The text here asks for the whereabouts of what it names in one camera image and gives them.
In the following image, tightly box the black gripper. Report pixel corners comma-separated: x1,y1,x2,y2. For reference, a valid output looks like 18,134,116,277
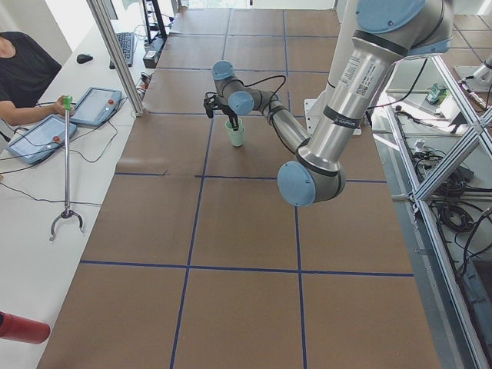
218,102,239,130

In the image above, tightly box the aluminium frame post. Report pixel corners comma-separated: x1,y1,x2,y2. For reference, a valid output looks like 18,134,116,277
86,0,145,117

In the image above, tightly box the blue teach pendant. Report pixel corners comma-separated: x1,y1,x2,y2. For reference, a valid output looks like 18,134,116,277
70,87,122,128
7,115,65,165

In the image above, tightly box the black computer mouse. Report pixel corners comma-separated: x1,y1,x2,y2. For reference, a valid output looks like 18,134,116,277
76,54,93,64

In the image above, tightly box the metal reacher grabber tool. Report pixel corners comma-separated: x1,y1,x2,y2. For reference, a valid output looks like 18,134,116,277
49,95,83,242

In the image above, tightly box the green cup standing on table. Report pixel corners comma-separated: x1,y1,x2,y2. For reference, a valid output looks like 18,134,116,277
228,131,244,148

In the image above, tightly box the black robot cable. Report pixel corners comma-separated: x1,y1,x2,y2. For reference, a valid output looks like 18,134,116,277
204,75,308,158

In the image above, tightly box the red bottle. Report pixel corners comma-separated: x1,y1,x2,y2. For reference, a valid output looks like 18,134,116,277
1,312,51,344

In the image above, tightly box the green cup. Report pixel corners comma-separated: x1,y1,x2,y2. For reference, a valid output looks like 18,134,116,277
224,118,244,134
228,131,244,148

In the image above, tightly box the person in black shirt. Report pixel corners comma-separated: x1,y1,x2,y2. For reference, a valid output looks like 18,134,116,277
1,32,65,126

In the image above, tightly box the blue teach pendant near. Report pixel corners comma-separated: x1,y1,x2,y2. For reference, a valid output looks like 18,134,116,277
7,115,65,165

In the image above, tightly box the black keyboard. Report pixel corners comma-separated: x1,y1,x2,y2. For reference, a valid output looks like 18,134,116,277
116,32,135,67

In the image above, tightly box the blue teach pendant far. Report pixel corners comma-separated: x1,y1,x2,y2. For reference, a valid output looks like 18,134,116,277
70,87,122,128

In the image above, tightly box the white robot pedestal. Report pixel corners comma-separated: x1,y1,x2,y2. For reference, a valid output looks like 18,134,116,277
304,0,358,135

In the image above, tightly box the white side table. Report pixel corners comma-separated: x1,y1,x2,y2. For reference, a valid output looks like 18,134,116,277
1,26,134,368

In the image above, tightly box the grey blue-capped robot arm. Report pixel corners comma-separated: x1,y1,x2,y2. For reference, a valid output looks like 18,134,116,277
212,1,454,207

